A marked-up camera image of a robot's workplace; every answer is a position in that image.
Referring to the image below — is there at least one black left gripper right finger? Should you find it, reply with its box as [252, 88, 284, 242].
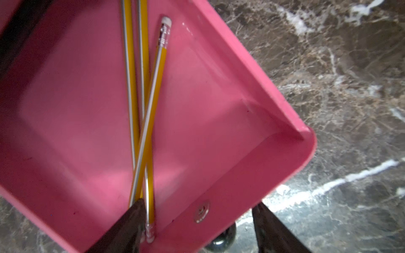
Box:
[252, 202, 311, 253]

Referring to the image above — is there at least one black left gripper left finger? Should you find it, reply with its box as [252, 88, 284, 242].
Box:
[86, 199, 146, 253]

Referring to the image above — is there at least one pink bottom drawer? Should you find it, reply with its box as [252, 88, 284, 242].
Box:
[1, 1, 316, 253]

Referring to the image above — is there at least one yellow pencil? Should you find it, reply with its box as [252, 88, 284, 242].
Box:
[129, 16, 172, 206]
[137, 0, 155, 244]
[120, 0, 141, 171]

